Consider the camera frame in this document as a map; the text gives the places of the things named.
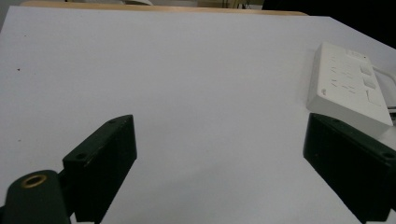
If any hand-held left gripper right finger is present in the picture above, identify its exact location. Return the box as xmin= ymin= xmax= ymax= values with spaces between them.
xmin=303 ymin=112 xmax=396 ymax=224

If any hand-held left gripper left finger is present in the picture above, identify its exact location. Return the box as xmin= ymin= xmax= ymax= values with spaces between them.
xmin=62 ymin=114 xmax=138 ymax=224

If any white power strip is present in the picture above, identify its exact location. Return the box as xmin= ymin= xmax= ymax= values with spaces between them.
xmin=305 ymin=42 xmax=394 ymax=138

